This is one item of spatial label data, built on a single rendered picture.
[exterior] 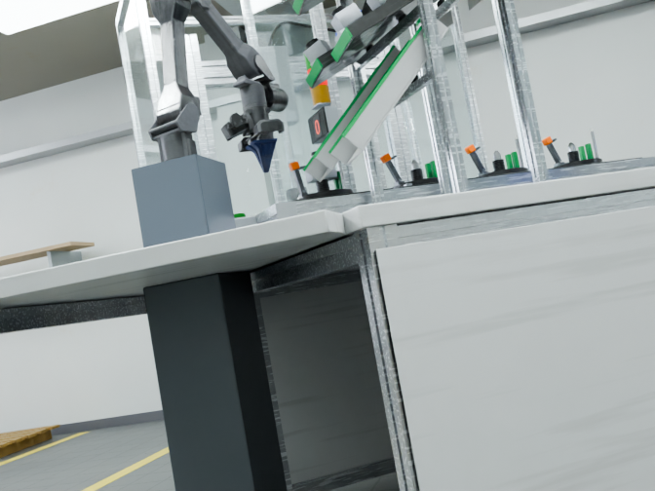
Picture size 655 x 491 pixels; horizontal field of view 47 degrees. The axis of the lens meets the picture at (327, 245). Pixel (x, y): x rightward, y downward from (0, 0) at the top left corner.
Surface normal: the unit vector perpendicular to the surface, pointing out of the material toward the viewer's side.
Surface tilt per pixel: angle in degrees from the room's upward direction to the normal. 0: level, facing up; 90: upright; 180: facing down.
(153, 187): 90
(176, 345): 90
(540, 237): 90
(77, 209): 90
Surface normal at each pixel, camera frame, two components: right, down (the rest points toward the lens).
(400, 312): 0.35, -0.13
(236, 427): -0.27, -0.02
